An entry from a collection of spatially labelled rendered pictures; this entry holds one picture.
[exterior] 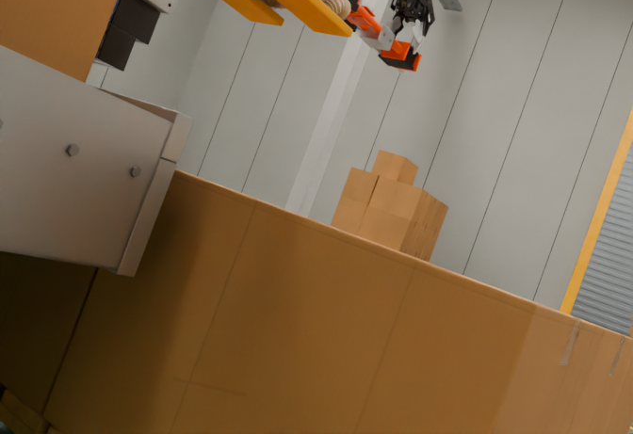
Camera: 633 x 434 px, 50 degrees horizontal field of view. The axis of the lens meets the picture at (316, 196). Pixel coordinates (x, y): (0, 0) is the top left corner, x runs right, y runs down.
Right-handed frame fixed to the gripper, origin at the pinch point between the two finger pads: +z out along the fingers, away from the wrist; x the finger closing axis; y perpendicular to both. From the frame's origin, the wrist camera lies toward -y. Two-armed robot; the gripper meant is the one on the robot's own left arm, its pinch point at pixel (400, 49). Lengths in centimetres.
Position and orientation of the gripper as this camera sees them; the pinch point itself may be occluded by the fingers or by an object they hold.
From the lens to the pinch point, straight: 190.9
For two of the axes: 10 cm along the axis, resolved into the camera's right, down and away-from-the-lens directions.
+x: 7.8, 2.7, -5.7
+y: -5.2, -2.2, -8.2
